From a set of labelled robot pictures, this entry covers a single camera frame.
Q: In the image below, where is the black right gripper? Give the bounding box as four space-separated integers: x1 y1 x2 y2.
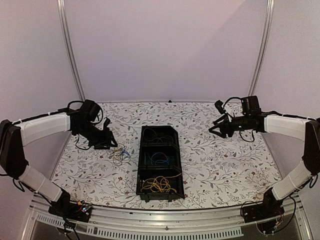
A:
209 114 252 139

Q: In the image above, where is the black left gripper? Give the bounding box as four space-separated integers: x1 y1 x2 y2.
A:
75 122 119 150

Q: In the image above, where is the cable bundle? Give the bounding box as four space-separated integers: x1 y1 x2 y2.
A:
108 143 132 167

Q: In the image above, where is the blue cable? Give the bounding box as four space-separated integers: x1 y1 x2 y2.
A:
144 151 171 166

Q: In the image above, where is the yellow cable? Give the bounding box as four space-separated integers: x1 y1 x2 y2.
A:
139 173 182 195

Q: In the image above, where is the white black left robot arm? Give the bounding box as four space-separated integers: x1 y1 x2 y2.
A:
25 102 230 210

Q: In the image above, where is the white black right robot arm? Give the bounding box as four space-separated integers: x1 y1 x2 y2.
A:
208 95 320 218

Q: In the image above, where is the black three-compartment bin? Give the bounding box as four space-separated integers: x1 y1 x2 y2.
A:
136 125 185 203

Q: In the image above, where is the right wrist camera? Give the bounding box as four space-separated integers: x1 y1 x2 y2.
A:
214 100 231 117

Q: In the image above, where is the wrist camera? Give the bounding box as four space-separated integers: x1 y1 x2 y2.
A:
214 100 231 117
102 117 111 132

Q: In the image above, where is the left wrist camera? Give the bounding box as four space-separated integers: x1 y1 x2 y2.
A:
102 117 111 132

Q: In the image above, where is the aluminium front rail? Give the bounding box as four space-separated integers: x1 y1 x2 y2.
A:
21 195 313 240

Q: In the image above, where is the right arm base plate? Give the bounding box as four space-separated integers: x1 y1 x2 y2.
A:
240 200 285 223

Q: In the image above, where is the right aluminium corner post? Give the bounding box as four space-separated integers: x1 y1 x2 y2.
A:
247 0 275 96

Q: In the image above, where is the aluminium corner post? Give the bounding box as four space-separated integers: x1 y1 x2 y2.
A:
247 0 275 96
56 0 86 101

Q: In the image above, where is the left aluminium corner post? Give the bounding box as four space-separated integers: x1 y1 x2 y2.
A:
56 0 86 101

